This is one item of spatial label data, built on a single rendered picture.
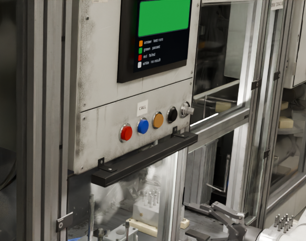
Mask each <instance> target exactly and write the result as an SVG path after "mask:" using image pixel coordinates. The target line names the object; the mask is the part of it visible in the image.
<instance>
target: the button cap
mask: <svg viewBox="0 0 306 241"><path fill-rule="evenodd" d="M148 128H149V123H148V121H147V120H142V121H141V123H140V125H139V132H140V133H141V134H145V133H146V132H147V130H148Z"/></svg>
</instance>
